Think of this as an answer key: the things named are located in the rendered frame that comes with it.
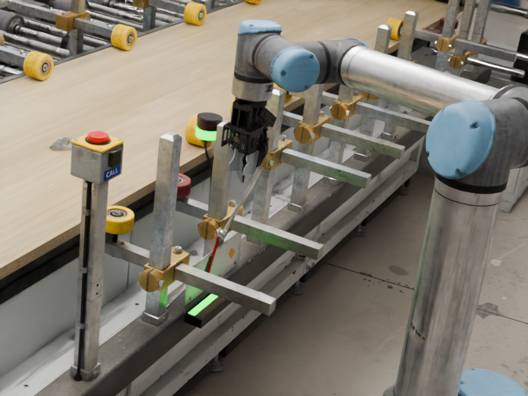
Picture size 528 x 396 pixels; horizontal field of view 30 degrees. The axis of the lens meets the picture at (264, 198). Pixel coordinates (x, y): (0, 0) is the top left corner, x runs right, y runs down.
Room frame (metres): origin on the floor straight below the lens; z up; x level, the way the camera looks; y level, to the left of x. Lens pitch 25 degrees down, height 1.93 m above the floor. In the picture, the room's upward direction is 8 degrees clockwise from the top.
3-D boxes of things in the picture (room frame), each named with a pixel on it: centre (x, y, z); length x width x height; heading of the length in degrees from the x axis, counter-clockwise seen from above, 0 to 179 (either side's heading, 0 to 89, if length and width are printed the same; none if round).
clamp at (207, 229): (2.15, 0.10, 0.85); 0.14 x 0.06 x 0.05; 156
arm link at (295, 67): (1.96, -0.02, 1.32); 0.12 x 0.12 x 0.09; 34
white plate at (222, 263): (2.09, 0.10, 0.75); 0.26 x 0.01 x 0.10; 156
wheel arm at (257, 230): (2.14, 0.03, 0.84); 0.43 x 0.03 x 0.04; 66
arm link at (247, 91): (2.05, 0.05, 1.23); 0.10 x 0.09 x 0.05; 66
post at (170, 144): (1.90, 0.21, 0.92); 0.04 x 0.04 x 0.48; 66
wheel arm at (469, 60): (3.97, -0.78, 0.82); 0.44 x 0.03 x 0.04; 66
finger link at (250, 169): (2.04, 0.04, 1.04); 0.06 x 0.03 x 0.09; 156
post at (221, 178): (2.13, 0.11, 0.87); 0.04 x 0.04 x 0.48; 66
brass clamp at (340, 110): (2.84, -0.21, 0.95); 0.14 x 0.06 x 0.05; 156
